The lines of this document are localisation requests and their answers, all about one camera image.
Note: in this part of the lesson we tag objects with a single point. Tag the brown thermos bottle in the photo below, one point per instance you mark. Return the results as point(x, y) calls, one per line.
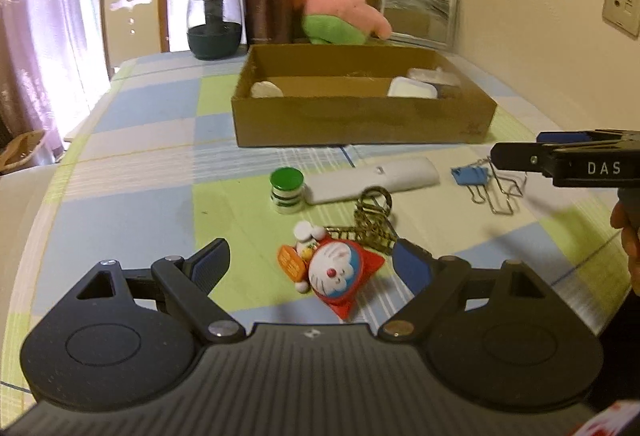
point(268, 21)

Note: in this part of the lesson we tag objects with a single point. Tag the white square lidded container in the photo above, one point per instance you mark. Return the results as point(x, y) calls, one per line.
point(402, 87)

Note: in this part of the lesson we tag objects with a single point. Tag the pink Patrick star plush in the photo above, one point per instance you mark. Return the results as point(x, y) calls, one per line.
point(341, 22)

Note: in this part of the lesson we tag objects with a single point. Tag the brown cardboard box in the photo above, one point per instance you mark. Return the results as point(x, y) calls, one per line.
point(335, 95)

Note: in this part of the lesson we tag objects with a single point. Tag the white remote control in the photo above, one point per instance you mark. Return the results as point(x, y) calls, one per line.
point(394, 176)

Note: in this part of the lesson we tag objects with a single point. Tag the metal wire holder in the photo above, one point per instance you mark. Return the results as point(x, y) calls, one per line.
point(498, 190)

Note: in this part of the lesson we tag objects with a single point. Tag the white round object in box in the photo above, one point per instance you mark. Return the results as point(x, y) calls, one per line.
point(265, 89)

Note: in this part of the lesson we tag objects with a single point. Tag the blue binder clip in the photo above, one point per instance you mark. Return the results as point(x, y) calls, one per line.
point(473, 177)

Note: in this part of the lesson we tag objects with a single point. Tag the silver picture frame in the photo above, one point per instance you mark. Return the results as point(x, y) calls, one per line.
point(426, 23)

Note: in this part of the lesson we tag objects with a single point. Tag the white wall outlet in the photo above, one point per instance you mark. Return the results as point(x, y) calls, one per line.
point(624, 14)

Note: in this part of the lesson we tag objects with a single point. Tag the wicker basket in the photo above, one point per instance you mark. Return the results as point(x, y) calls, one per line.
point(25, 151)

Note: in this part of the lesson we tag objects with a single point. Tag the glass humidifier dark base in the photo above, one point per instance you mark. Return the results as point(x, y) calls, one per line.
point(215, 28)

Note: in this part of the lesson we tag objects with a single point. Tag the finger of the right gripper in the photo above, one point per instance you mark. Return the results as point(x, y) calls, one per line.
point(562, 137)
point(526, 157)

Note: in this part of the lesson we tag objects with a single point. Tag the green white cap stack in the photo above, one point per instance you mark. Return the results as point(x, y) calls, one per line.
point(287, 190)

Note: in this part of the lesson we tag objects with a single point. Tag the cream wooden chair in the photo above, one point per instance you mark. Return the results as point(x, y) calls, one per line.
point(132, 29)

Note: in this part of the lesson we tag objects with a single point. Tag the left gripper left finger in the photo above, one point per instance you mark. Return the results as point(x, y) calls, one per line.
point(185, 285)

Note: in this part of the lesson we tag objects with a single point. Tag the person's right hand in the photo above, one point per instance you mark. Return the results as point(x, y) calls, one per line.
point(630, 242)

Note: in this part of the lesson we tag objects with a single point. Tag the Doraemon red keychain toy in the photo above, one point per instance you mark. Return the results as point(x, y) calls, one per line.
point(334, 270)

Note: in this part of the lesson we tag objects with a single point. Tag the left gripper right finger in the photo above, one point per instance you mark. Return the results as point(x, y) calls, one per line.
point(436, 284)

